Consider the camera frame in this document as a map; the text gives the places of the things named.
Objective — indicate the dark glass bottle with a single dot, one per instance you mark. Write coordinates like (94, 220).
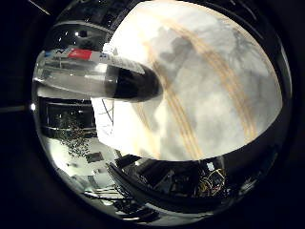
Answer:
(105, 79)

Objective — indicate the white cloth yellow stripes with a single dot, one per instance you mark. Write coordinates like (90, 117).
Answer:
(206, 95)

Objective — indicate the leafy potted plant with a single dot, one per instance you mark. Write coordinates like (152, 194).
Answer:
(74, 136)

